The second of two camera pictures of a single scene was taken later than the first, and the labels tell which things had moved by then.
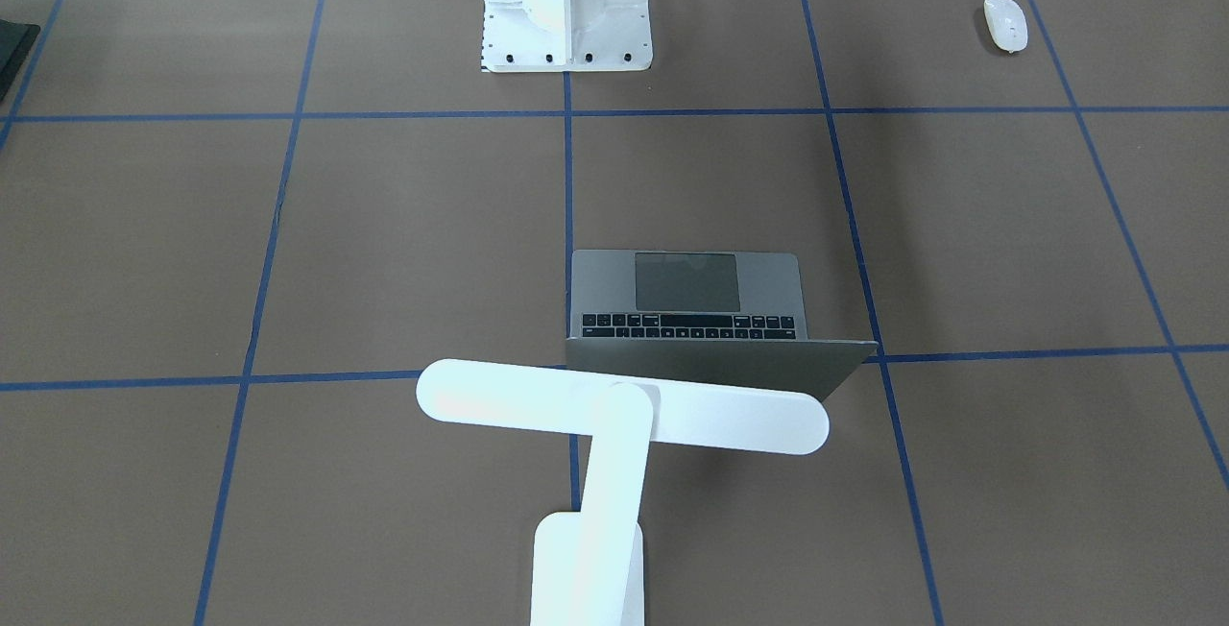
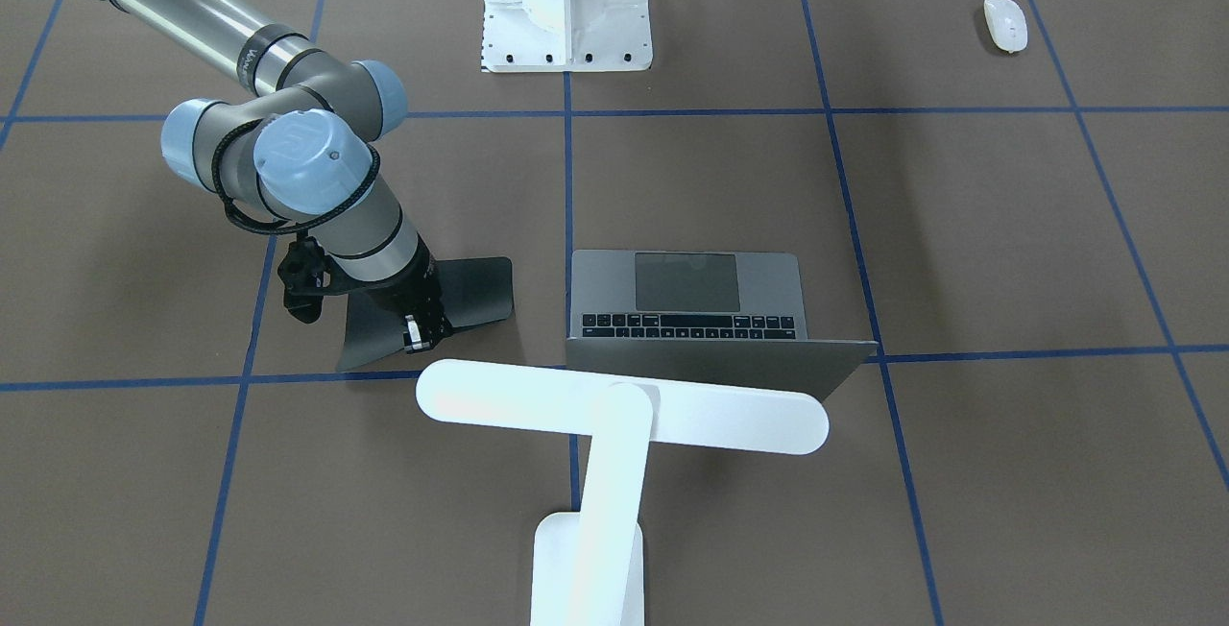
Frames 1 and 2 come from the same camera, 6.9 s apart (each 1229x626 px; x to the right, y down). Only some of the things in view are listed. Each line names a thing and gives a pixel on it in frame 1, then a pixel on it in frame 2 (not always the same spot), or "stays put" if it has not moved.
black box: [15, 41] -> [471, 291]
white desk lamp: [588, 565] stays put
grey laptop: [709, 318] stays put
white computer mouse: [1007, 23] stays put
